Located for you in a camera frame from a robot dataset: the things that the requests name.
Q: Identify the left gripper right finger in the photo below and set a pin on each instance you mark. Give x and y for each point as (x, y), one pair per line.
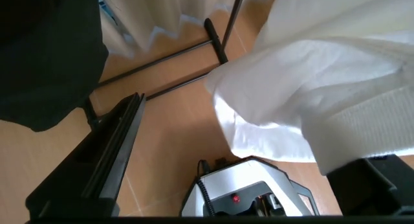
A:
(372, 188)

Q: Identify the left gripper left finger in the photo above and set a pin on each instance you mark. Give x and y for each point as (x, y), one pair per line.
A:
(74, 185)

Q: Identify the black shorts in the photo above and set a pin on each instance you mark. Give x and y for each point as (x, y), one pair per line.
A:
(48, 55)

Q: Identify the white garment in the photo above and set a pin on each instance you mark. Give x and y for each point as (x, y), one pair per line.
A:
(307, 72)

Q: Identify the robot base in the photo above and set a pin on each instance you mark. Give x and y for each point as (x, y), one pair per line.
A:
(246, 175)

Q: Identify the black clothes rack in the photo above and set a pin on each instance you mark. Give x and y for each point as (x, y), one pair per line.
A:
(215, 39)

